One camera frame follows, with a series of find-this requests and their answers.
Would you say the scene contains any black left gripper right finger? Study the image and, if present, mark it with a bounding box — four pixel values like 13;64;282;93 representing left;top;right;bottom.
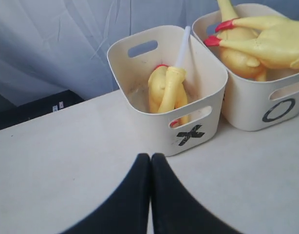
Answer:
151;153;240;234

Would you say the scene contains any detached rubber chicken head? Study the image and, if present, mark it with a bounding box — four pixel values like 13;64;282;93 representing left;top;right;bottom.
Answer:
158;26;191;113

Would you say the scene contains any headless rubber chicken body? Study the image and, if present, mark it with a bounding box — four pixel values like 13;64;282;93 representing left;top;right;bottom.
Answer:
148;64;191;126

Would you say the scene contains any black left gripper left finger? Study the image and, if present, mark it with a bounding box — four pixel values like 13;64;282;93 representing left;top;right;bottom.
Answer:
63;153;151;234

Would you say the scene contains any cream left plastic bin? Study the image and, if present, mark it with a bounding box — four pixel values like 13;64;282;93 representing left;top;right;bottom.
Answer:
107;25;228;156

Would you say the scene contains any blue-white backdrop curtain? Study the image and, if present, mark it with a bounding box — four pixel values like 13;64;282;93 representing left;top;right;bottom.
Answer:
0;0;299;108

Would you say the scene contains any whole rubber chicken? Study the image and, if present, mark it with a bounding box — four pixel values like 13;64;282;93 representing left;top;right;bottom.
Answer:
217;0;267;81
204;16;299;70

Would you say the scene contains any cream bin with black circle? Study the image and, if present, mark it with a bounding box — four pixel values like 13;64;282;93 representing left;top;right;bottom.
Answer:
192;3;299;131

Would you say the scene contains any black box behind table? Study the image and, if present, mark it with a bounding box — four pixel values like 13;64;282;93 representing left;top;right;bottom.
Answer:
0;90;84;130

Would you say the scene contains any whole rubber chicken front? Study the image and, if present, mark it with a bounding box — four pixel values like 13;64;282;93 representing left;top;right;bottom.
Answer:
217;0;267;81

